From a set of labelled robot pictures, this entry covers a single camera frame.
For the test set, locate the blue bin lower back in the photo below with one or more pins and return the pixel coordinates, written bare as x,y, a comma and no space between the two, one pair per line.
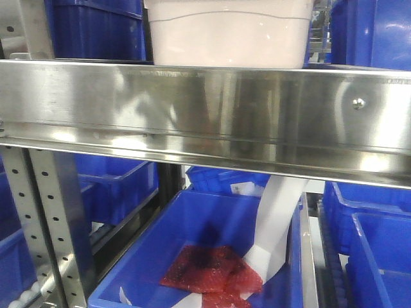
227,181

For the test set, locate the blue bin with red bags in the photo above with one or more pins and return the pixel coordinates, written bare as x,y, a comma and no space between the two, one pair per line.
284,289

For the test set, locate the blue bin lower left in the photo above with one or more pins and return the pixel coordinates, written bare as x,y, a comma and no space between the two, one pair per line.
113,187

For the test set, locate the blue bin lower far right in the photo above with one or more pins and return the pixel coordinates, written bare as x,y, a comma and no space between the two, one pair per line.
341,200

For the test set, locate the perforated steel shelf upright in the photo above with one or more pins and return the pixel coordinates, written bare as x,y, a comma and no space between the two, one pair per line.
40,104

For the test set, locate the blue bin upper left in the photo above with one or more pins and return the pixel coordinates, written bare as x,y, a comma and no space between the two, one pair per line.
97,29

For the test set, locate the blue bin upper right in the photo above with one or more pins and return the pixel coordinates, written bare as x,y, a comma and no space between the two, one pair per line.
362,33

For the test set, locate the blue bin far left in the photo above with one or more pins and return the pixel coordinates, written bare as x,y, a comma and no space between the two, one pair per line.
18,276

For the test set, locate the white paper strip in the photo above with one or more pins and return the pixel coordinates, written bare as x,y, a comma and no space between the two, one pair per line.
256,228

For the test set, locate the red bubble wrap bag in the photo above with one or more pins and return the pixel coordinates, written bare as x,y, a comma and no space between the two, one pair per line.
218,274

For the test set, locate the stainless steel shelf rail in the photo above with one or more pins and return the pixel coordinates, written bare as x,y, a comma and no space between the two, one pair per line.
296,122

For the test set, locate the shelf rail bolt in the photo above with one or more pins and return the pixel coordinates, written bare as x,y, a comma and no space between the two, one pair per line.
358,103

